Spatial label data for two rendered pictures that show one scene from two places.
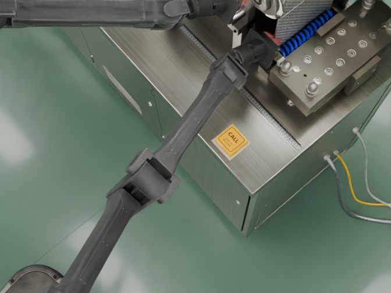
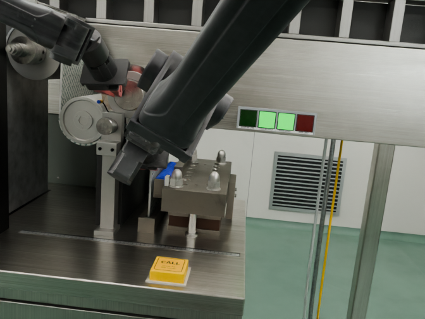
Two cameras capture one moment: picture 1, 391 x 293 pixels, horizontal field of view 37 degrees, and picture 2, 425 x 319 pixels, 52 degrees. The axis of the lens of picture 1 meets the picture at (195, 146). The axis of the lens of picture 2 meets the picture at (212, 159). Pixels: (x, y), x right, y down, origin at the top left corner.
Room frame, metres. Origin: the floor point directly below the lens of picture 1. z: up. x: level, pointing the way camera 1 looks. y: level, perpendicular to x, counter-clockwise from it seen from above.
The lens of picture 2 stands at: (0.00, 0.50, 1.33)
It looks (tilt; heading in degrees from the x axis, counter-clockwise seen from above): 12 degrees down; 309
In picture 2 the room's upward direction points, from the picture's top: 5 degrees clockwise
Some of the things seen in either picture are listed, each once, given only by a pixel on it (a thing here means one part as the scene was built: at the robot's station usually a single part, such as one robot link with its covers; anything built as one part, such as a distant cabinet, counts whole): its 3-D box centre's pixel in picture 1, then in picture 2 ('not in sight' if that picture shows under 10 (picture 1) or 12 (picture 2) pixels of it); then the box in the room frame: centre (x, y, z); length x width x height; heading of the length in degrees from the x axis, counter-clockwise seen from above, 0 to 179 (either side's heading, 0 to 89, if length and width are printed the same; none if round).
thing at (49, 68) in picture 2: not in sight; (55, 53); (1.13, -0.16, 1.34); 0.25 x 0.14 x 0.14; 126
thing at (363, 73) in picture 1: (362, 75); (231, 195); (0.73, -0.50, 0.97); 0.10 x 0.03 x 0.11; 126
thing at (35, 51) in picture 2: not in sight; (28, 50); (1.04, -0.04, 1.34); 0.06 x 0.06 x 0.06; 36
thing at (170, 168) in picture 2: (306, 33); (166, 174); (0.85, -0.35, 1.03); 0.21 x 0.04 x 0.03; 126
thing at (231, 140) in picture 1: (231, 140); (169, 269); (0.58, -0.11, 0.91); 0.07 x 0.07 x 0.02; 36
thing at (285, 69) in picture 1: (286, 66); (176, 177); (0.74, -0.27, 1.05); 0.04 x 0.04 x 0.04
